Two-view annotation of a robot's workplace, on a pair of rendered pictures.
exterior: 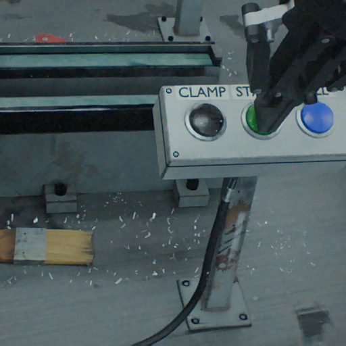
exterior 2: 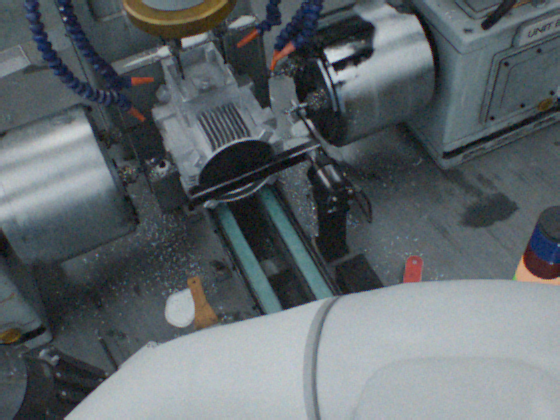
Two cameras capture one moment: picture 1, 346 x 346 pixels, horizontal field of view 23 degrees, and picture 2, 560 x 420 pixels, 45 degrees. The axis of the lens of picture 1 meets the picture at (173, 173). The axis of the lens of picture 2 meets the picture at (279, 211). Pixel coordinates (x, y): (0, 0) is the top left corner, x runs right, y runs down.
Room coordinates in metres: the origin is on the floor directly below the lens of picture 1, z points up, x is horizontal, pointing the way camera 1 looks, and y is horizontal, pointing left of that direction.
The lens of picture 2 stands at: (0.78, -0.42, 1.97)
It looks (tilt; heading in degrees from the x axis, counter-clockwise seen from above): 55 degrees down; 87
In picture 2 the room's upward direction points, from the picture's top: 7 degrees counter-clockwise
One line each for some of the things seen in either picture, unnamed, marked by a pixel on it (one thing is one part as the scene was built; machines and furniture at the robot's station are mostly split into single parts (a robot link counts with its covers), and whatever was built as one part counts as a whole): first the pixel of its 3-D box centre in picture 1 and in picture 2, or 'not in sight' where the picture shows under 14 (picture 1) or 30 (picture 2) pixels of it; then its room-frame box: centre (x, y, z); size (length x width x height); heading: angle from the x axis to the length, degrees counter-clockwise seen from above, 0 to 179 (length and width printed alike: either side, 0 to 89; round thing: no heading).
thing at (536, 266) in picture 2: not in sight; (548, 253); (1.17, 0.01, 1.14); 0.06 x 0.06 x 0.04
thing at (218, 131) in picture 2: not in sight; (217, 134); (0.73, 0.45, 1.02); 0.20 x 0.19 x 0.19; 106
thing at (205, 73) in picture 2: not in sight; (201, 85); (0.72, 0.49, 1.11); 0.12 x 0.11 x 0.07; 106
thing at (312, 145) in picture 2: not in sight; (256, 172); (0.79, 0.35, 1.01); 0.26 x 0.04 x 0.03; 16
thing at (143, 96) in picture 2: not in sight; (192, 98); (0.69, 0.60, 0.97); 0.30 x 0.11 x 0.34; 16
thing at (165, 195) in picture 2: not in sight; (167, 181); (0.60, 0.49, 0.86); 0.07 x 0.06 x 0.12; 16
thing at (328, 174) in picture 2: not in sight; (307, 142); (0.90, 0.48, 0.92); 0.45 x 0.13 x 0.24; 106
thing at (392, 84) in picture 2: not in sight; (369, 65); (1.04, 0.54, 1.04); 0.41 x 0.25 x 0.25; 16
